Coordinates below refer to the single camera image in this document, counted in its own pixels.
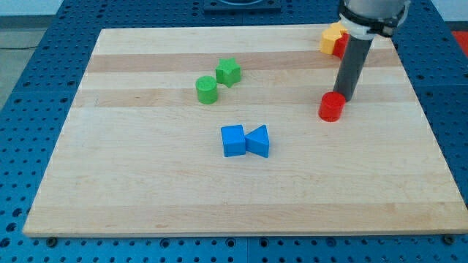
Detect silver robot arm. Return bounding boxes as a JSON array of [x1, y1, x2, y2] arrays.
[[338, 0, 411, 40]]

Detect blue cube block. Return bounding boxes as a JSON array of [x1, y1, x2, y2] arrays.
[[221, 125, 246, 157]]

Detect red cylinder block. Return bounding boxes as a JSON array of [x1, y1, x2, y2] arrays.
[[318, 91, 346, 122]]

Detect green star block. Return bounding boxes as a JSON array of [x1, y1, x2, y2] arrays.
[[215, 58, 241, 88]]

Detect yellow block at back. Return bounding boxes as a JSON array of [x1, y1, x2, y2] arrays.
[[330, 22, 348, 35]]

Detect blue triangle block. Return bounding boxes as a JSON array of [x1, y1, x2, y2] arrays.
[[245, 125, 270, 158]]

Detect yellow hexagon block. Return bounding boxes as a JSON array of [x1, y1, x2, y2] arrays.
[[320, 28, 342, 55]]

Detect red block behind rod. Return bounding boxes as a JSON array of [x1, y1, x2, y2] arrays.
[[332, 33, 350, 59]]

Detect wooden board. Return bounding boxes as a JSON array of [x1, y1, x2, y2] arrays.
[[23, 25, 467, 237]]

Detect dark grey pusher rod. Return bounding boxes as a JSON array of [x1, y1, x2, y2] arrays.
[[333, 36, 372, 102]]

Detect green cylinder block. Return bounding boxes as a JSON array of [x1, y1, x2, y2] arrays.
[[195, 76, 218, 104]]

